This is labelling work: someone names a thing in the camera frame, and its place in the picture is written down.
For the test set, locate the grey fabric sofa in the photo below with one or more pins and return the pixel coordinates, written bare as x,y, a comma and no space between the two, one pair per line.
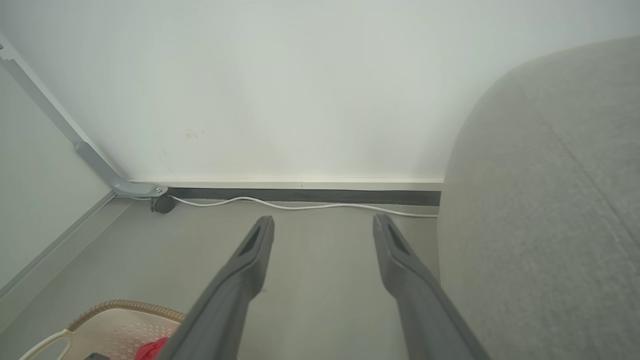
550,200

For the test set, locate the red and white garment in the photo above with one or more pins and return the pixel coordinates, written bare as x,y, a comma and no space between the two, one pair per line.
150,350

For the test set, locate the grey partition frame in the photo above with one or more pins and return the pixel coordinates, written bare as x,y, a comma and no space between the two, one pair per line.
60,250

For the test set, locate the cream perforated laundry basket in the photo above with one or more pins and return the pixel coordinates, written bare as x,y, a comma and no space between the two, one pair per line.
115,330

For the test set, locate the black caster wheel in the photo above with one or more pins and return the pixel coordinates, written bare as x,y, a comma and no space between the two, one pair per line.
163,204

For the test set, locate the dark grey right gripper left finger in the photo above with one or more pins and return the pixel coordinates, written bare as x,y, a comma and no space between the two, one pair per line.
225,305

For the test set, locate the grey metal bracket leg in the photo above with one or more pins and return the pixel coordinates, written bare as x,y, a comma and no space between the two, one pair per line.
130,189

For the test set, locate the white baseboard strip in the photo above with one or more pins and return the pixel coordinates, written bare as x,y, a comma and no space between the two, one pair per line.
300,184

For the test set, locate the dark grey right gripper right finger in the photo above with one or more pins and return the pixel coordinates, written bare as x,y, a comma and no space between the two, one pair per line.
425,310

